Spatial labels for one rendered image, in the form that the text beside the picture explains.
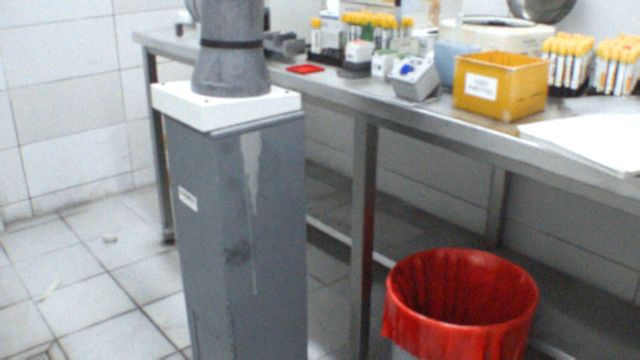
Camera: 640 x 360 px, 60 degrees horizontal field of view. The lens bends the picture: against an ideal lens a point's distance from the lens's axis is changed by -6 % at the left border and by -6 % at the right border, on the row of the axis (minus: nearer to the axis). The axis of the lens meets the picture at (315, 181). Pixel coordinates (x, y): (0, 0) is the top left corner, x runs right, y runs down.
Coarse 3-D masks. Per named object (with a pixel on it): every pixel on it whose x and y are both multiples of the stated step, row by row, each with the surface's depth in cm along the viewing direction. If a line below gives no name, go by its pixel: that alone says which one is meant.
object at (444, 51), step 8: (448, 40) 125; (440, 48) 123; (448, 48) 121; (456, 48) 119; (464, 48) 117; (472, 48) 117; (480, 48) 118; (440, 56) 123; (448, 56) 121; (440, 64) 124; (448, 64) 122; (440, 72) 124; (448, 72) 122; (440, 80) 125; (448, 80) 123; (448, 88) 122
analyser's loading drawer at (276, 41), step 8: (264, 32) 154; (272, 32) 155; (280, 32) 157; (288, 32) 153; (264, 40) 154; (272, 40) 156; (280, 40) 152; (288, 40) 148; (296, 40) 149; (304, 40) 150; (264, 48) 155; (272, 48) 152; (280, 48) 149; (288, 48) 148; (296, 48) 150; (304, 48) 151; (288, 56) 149
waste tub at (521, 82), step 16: (464, 64) 107; (480, 64) 104; (496, 64) 116; (512, 64) 113; (528, 64) 102; (544, 64) 105; (464, 80) 108; (480, 80) 105; (496, 80) 102; (512, 80) 100; (528, 80) 103; (544, 80) 107; (464, 96) 109; (480, 96) 106; (496, 96) 103; (512, 96) 101; (528, 96) 105; (544, 96) 108; (480, 112) 107; (496, 112) 104; (512, 112) 103; (528, 112) 106
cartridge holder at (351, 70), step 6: (348, 60) 136; (348, 66) 136; (354, 66) 134; (360, 66) 134; (366, 66) 135; (342, 72) 135; (348, 72) 134; (354, 72) 134; (360, 72) 134; (366, 72) 135; (348, 78) 134; (354, 78) 134
